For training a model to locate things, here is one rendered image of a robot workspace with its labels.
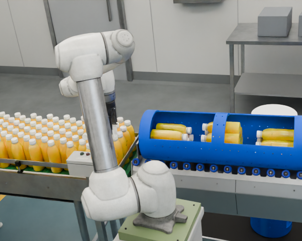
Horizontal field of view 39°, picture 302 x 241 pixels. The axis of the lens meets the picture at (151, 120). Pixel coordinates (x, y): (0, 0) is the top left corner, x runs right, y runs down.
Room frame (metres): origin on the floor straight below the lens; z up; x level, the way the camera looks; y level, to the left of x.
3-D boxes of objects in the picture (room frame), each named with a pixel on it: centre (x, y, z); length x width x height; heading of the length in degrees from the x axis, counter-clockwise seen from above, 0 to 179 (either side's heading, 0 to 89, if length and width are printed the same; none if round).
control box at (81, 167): (2.00, 0.37, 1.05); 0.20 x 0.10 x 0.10; 70
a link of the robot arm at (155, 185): (1.51, 0.02, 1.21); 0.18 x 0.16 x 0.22; 106
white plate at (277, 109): (2.36, -0.77, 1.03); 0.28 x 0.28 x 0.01
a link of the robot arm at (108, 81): (2.16, 0.23, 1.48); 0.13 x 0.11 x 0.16; 107
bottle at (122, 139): (2.23, 0.19, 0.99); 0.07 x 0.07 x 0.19
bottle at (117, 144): (2.16, 0.22, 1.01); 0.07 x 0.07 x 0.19
